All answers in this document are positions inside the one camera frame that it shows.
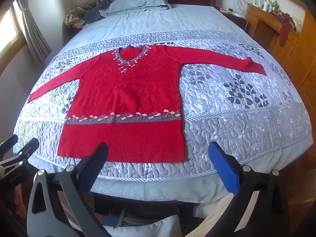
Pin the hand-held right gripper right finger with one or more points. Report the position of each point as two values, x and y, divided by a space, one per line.
223 167

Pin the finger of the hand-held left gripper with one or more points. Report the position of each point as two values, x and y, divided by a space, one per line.
29 149
8 144

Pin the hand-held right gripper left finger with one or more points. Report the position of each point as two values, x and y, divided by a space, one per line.
97 160

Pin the red knitted sweater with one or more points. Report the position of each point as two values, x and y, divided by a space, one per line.
123 91

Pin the beige curtain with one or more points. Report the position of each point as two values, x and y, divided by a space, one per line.
32 29

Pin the wooden cabinet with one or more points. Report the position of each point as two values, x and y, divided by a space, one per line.
284 54

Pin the dark blue garment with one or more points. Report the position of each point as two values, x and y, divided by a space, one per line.
96 11

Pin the dark nightstand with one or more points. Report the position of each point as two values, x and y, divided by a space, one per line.
234 18

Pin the dark red hanging cloth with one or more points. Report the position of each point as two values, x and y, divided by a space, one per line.
285 30

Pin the light blue bed sheet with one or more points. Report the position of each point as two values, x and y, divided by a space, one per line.
172 17

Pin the light blue pillow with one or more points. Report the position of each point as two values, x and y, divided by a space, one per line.
138 2

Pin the white bottle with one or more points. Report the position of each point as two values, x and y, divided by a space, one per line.
266 5

